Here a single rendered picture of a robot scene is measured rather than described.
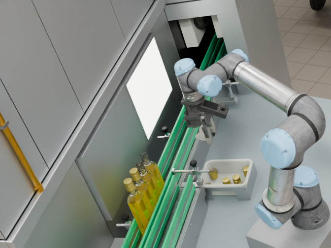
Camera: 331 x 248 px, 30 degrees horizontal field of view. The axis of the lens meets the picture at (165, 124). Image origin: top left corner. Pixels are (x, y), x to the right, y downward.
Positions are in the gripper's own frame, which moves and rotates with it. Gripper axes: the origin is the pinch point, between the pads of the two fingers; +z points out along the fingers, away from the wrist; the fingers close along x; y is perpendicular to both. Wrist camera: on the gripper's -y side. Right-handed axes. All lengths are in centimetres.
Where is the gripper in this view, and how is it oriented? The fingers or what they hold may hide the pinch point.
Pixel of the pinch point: (213, 138)
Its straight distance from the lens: 238.3
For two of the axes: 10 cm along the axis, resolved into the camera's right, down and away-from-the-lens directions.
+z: 2.9, 7.8, 5.6
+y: -9.1, 0.5, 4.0
